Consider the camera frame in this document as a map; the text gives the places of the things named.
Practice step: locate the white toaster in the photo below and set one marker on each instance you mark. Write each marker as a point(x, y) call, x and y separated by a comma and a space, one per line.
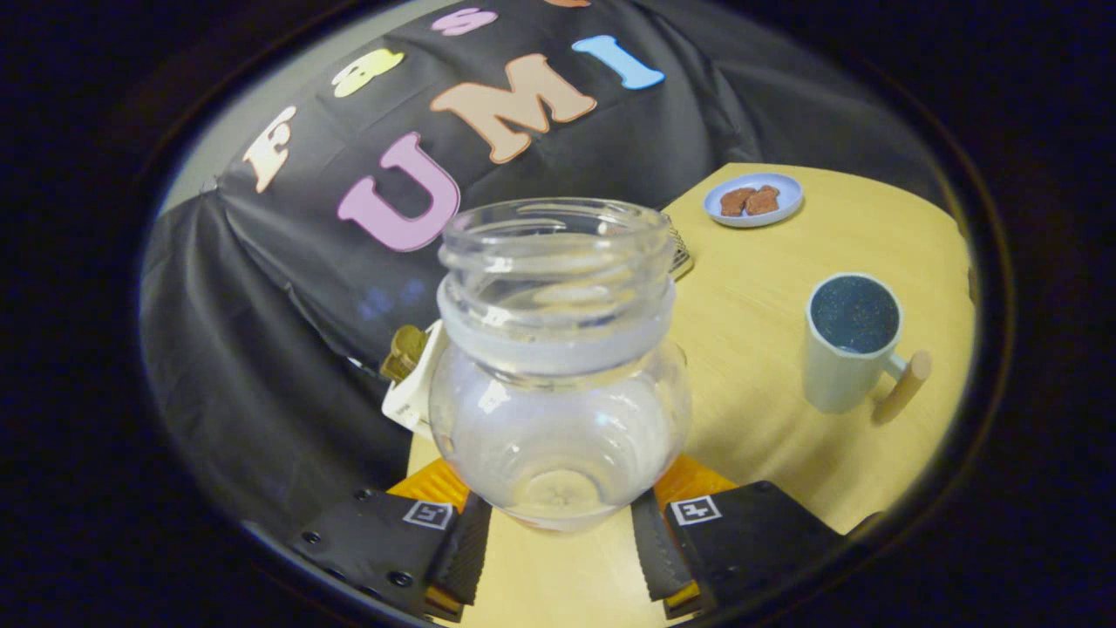
point(414, 397)

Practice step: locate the clear ribbed glass tumbler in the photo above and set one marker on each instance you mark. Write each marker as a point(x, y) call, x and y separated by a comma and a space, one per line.
point(682, 257)

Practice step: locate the clear glass bottle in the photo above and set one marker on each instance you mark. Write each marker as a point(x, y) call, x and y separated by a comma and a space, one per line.
point(558, 349)

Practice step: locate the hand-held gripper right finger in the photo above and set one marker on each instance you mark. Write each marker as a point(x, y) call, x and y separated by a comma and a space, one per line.
point(654, 549)

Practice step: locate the black backdrop cloth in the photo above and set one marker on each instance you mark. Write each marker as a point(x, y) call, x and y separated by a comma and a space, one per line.
point(261, 288)

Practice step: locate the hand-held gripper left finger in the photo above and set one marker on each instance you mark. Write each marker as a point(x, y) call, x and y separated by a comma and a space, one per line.
point(466, 558)

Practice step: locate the brown cookie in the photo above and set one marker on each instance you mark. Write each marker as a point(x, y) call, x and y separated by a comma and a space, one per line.
point(763, 201)
point(737, 202)

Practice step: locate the wooden table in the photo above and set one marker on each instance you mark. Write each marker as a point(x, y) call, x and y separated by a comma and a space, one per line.
point(750, 349)

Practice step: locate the brown toast slice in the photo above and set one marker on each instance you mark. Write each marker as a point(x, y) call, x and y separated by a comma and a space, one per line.
point(403, 349)

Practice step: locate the light blue plate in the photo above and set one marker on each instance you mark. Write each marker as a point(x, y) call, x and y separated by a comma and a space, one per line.
point(785, 187)

